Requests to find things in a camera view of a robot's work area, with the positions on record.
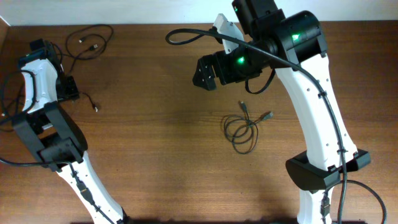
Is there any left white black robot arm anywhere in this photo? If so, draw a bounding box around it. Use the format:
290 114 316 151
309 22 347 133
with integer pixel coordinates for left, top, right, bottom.
12 39 129 223

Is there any black USB cable bundle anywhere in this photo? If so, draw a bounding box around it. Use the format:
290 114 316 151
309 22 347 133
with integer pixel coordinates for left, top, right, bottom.
221 100 274 156

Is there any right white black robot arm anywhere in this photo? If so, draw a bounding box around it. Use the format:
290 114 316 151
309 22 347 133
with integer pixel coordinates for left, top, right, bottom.
193 1 371 223

